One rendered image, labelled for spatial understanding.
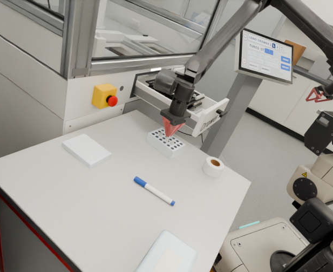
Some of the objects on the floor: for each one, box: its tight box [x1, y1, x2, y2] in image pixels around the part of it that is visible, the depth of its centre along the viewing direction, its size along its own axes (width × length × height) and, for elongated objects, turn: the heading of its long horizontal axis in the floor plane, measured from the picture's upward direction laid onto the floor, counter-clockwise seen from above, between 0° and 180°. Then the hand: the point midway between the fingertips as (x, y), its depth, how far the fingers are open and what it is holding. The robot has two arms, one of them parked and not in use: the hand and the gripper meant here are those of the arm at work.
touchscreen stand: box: [193, 73, 263, 169], centre depth 198 cm, size 50×45×102 cm
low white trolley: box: [0, 110, 252, 272], centre depth 91 cm, size 58×62×76 cm
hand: (168, 134), depth 83 cm, fingers closed, pressing on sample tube
